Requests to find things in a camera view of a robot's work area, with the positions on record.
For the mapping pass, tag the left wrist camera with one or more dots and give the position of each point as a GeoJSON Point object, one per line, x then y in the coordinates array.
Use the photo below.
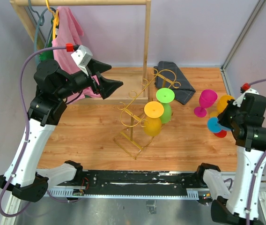
{"type": "Point", "coordinates": [82, 57]}

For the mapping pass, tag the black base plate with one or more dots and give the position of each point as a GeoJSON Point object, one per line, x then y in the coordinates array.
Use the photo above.
{"type": "Point", "coordinates": [137, 183]}

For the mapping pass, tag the gold wire glass rack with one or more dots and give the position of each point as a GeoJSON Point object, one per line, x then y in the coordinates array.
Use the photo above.
{"type": "Point", "coordinates": [130, 120]}

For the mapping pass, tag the green wine glass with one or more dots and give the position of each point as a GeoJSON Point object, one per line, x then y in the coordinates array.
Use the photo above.
{"type": "Point", "coordinates": [165, 96]}

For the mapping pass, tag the orange wine glass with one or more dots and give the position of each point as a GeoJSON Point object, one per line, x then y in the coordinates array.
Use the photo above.
{"type": "Point", "coordinates": [221, 105]}
{"type": "Point", "coordinates": [153, 111]}

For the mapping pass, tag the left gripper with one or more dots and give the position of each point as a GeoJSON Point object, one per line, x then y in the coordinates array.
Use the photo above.
{"type": "Point", "coordinates": [106, 86]}

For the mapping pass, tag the green garment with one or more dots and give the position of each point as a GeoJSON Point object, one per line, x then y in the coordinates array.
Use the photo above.
{"type": "Point", "coordinates": [47, 54]}

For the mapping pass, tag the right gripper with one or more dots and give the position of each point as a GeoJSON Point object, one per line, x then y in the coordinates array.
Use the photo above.
{"type": "Point", "coordinates": [222, 118]}

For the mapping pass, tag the pink wine glass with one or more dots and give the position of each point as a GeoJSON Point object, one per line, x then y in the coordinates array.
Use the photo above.
{"type": "Point", "coordinates": [206, 100]}

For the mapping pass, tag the yellow hanger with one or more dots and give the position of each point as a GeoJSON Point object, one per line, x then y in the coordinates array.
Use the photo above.
{"type": "Point", "coordinates": [55, 14]}

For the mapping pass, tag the blue wine glass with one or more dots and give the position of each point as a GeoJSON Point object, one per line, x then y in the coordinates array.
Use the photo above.
{"type": "Point", "coordinates": [214, 126]}

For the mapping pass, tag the wooden clothes rack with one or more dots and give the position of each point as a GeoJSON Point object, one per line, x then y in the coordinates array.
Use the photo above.
{"type": "Point", "coordinates": [132, 77]}

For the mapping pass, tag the grey folded cloth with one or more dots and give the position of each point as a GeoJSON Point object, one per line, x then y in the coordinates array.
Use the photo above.
{"type": "Point", "coordinates": [185, 91]}

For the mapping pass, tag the aluminium frame rail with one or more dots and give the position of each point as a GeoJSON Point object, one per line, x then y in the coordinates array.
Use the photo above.
{"type": "Point", "coordinates": [235, 204]}

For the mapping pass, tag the blue-grey hanger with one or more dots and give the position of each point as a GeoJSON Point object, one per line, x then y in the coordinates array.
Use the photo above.
{"type": "Point", "coordinates": [40, 23]}

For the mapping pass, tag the red wine glass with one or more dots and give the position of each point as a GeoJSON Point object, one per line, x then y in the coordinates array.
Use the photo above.
{"type": "Point", "coordinates": [221, 134]}

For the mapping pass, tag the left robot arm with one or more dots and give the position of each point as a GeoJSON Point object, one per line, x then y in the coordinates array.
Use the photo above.
{"type": "Point", "coordinates": [43, 115]}

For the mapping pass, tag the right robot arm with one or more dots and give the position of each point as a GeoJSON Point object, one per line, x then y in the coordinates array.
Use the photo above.
{"type": "Point", "coordinates": [247, 152]}

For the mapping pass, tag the pink garment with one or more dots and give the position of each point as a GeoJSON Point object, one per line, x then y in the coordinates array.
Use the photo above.
{"type": "Point", "coordinates": [69, 32]}

